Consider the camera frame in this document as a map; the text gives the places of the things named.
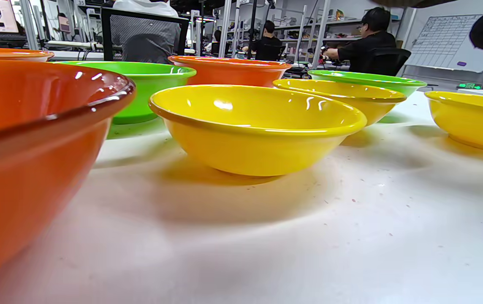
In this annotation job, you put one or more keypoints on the small yellow bowl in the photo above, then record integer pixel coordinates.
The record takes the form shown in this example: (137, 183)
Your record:
(368, 107)
(254, 143)
(473, 126)

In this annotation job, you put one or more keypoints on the medium green bowl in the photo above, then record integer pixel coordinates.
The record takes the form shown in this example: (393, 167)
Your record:
(372, 80)
(148, 88)

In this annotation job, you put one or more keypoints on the large orange bowl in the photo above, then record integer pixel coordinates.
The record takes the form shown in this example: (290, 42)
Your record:
(233, 76)
(5, 54)
(22, 169)

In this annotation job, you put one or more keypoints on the whiteboard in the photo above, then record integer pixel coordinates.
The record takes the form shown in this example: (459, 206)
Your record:
(448, 42)

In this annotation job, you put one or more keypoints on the green lit device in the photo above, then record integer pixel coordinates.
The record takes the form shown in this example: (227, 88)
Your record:
(468, 86)

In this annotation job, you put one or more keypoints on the white metal shelf rack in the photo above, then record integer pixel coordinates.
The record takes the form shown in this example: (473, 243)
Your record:
(323, 21)

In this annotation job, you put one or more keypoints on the black mesh office chair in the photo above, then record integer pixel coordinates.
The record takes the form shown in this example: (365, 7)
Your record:
(148, 38)

